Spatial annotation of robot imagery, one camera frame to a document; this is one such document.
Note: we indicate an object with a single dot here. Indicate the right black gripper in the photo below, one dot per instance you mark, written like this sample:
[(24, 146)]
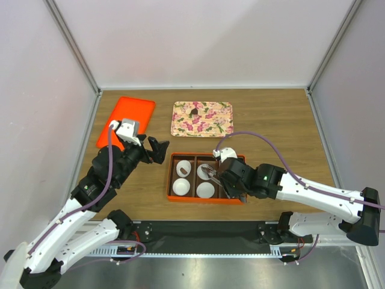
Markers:
[(234, 193)]

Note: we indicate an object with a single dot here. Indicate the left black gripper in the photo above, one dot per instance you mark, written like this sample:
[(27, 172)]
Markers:
[(157, 155)]

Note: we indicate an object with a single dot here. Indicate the metal tongs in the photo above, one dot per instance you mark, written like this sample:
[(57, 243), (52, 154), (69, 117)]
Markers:
[(214, 174)]

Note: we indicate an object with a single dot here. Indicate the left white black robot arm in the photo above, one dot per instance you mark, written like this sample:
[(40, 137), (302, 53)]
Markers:
[(42, 263)]

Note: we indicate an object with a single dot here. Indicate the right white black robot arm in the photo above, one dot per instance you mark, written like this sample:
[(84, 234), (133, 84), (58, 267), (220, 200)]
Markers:
[(355, 214)]

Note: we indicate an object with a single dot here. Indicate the orange chocolate box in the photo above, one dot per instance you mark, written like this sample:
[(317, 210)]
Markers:
[(196, 159)]

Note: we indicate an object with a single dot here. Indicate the white paper cup back left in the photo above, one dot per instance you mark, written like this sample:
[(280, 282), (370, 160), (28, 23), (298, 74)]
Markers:
[(183, 164)]

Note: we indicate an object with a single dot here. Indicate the white paper cup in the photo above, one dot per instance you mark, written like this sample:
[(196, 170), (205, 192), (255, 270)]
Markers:
[(181, 187), (205, 190), (201, 174), (183, 164)]

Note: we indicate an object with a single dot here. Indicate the white paper cup front middle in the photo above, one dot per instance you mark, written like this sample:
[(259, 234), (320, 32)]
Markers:
[(205, 190)]

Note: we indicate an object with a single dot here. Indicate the white paper cup back middle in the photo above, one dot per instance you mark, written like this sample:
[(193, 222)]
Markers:
[(201, 174)]

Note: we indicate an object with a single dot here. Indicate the white paper cup front left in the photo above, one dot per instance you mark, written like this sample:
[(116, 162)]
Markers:
[(181, 187)]

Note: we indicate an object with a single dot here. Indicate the floral serving tray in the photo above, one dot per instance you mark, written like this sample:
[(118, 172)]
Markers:
[(214, 119)]

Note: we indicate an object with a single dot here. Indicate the black base mat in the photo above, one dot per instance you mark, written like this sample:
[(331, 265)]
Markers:
[(213, 237)]

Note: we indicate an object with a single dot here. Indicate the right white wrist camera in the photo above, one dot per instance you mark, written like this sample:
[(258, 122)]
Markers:
[(223, 154)]

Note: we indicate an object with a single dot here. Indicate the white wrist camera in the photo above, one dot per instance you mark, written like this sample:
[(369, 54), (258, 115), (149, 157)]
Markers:
[(126, 130), (223, 154)]

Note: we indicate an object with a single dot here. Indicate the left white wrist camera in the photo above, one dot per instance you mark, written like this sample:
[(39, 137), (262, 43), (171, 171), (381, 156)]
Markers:
[(126, 130)]

